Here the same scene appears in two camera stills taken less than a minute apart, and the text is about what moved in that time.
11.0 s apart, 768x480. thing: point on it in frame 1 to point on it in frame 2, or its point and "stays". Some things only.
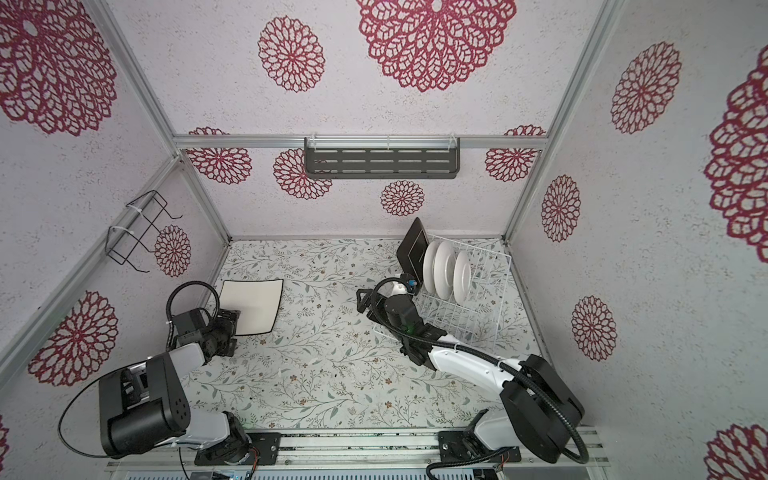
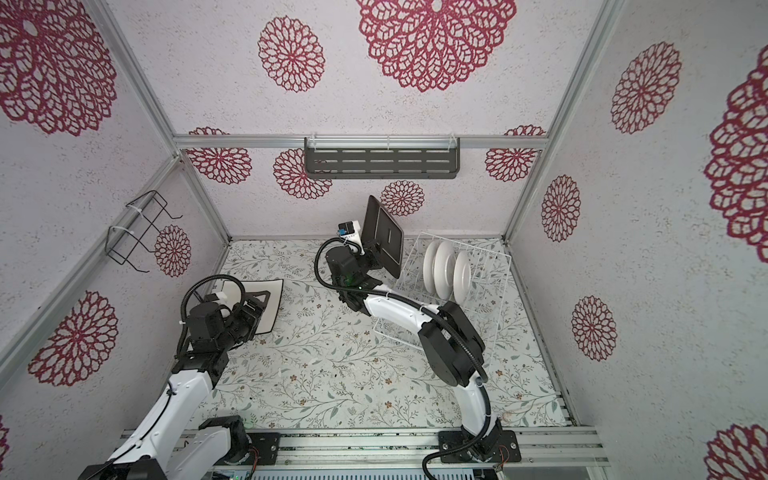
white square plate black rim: [257, 301] stays
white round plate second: [444, 269] stays
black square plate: [411, 249] to [379, 227]
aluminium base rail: [403, 451] stays
